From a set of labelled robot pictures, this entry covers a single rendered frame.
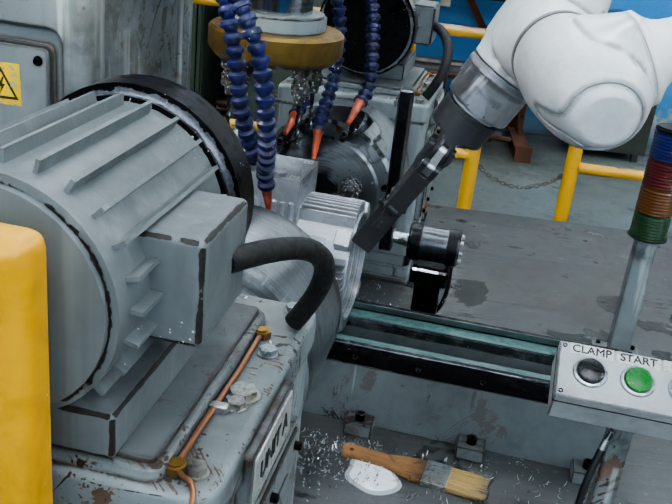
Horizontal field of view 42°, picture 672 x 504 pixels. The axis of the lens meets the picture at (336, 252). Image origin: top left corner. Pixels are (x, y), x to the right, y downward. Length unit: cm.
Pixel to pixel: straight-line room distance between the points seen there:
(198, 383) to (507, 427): 69
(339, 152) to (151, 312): 90
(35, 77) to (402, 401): 65
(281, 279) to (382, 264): 83
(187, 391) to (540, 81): 48
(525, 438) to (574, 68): 58
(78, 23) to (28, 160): 57
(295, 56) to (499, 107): 26
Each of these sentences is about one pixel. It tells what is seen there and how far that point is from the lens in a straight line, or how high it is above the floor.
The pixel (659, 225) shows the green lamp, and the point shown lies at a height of 106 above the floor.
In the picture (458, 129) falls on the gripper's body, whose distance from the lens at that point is 109.
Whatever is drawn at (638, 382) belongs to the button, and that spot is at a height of 107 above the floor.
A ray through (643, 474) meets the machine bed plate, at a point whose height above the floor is 80.
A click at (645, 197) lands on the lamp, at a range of 151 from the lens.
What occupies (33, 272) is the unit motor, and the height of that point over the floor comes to 133.
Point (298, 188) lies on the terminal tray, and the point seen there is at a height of 113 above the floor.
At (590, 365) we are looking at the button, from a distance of 99.
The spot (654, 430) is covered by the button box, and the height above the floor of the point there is 102.
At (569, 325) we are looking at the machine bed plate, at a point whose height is 80.
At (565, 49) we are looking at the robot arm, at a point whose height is 139.
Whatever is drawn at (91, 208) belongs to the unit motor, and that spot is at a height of 133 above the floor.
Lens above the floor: 153
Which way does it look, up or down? 23 degrees down
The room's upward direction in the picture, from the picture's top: 7 degrees clockwise
